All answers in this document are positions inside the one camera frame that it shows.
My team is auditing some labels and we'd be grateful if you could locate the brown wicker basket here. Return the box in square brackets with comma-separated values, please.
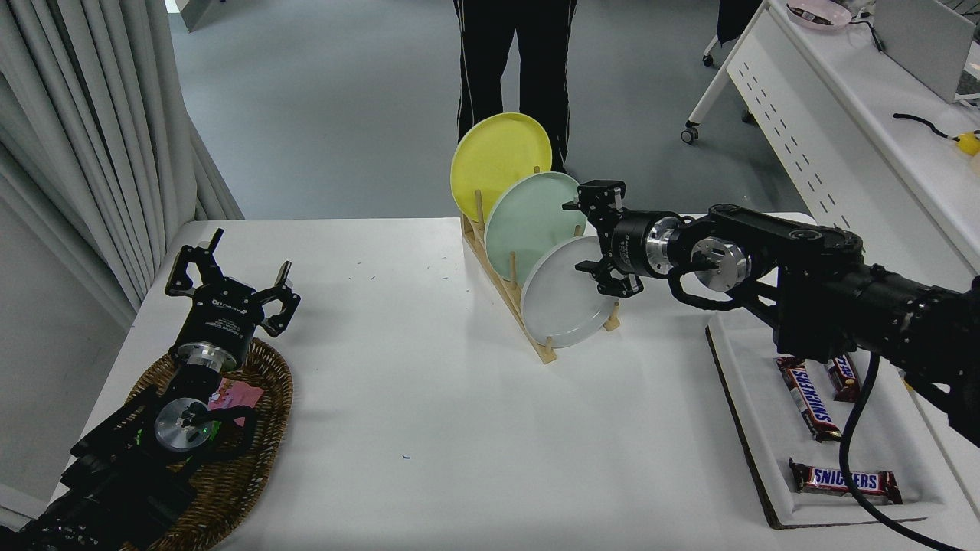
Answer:
[119, 337, 294, 551]

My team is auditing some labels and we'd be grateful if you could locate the yellow plate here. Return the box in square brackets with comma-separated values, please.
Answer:
[450, 112, 554, 224]

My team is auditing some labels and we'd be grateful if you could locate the person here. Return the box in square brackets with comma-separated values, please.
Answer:
[453, 0, 579, 175]

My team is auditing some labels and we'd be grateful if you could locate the pink bowl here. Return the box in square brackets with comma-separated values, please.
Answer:
[786, 0, 853, 31]

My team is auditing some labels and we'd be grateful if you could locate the pink snack packet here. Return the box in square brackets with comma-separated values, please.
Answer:
[208, 377, 265, 429]

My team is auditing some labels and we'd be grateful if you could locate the thick black cable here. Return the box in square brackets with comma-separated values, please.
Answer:
[893, 113, 962, 142]

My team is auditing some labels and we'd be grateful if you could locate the white foam tray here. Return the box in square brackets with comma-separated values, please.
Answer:
[705, 310, 954, 530]

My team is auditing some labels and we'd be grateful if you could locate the wooden plate rack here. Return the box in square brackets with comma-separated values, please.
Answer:
[460, 165, 622, 365]

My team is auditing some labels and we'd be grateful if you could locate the thin black cable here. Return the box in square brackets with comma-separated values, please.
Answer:
[846, 15, 887, 53]

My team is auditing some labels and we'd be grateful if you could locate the grey curtain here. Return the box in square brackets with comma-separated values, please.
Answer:
[0, 0, 246, 330]

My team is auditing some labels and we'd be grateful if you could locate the pale green plate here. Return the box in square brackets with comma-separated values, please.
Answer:
[485, 171, 589, 284]

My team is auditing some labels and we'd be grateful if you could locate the Snickers bar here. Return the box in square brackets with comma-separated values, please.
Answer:
[825, 354, 864, 403]
[789, 458, 904, 506]
[776, 356, 843, 443]

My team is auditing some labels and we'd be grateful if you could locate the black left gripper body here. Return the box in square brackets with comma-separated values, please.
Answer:
[175, 279, 266, 355]

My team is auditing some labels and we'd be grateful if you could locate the white desk on casters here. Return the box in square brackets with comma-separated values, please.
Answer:
[681, 0, 980, 276]

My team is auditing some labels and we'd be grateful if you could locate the grey plate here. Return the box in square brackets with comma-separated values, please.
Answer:
[520, 236, 622, 349]

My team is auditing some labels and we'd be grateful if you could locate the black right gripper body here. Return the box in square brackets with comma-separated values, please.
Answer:
[599, 208, 658, 279]

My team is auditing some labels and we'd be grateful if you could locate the grey laptop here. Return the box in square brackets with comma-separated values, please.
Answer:
[873, 0, 980, 106]

